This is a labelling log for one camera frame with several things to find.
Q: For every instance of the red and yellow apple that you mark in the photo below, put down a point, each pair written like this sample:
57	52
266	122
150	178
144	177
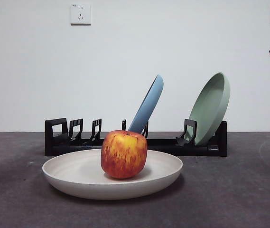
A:
124	154

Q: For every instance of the pale cream yellow plate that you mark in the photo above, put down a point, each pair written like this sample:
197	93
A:
73	175

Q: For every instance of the green plate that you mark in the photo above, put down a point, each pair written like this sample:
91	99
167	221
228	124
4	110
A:
208	107

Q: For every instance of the black plastic plate rack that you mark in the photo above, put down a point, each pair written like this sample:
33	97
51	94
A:
196	150

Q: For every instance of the blue plate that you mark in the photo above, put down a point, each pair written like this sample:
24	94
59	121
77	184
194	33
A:
149	104

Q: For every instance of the white wall socket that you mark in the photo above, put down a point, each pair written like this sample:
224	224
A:
80	14

